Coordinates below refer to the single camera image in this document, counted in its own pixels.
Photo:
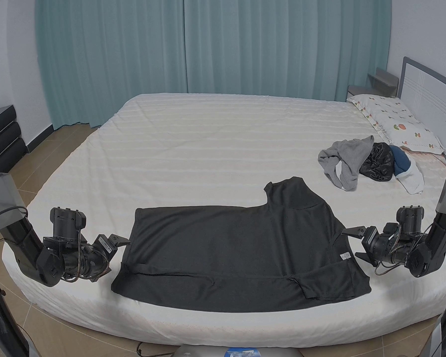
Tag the grey bedside table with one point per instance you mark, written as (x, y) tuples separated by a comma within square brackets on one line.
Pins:
[(381, 84)]

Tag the white garment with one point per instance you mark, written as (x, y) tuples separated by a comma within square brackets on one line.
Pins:
[(412, 182)]

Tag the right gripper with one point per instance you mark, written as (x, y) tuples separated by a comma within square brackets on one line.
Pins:
[(379, 247)]

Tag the black T-shirt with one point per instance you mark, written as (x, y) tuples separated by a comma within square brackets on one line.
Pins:
[(226, 255)]

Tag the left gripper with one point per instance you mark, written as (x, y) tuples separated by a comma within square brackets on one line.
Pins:
[(96, 255)]

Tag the white printed pillow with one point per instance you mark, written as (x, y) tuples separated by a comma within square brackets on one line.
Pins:
[(398, 121)]

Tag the black patterned garment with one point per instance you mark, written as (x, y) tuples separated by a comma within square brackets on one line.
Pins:
[(377, 162)]

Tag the dark blue garment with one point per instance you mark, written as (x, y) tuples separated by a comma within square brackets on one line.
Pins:
[(401, 162)]

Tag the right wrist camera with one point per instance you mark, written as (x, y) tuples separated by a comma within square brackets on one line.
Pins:
[(389, 229)]

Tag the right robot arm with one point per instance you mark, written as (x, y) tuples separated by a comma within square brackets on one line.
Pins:
[(442, 221)]

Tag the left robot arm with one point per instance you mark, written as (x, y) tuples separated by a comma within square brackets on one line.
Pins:
[(25, 244)]

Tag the blue-green curtain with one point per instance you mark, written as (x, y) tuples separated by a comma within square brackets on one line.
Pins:
[(111, 50), (282, 35)]

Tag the bed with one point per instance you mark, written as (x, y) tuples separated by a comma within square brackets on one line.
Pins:
[(208, 143)]

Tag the grey garment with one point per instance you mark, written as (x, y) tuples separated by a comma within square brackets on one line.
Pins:
[(347, 158)]

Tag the black chest of drawers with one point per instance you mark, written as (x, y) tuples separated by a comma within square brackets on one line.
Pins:
[(1, 139)]

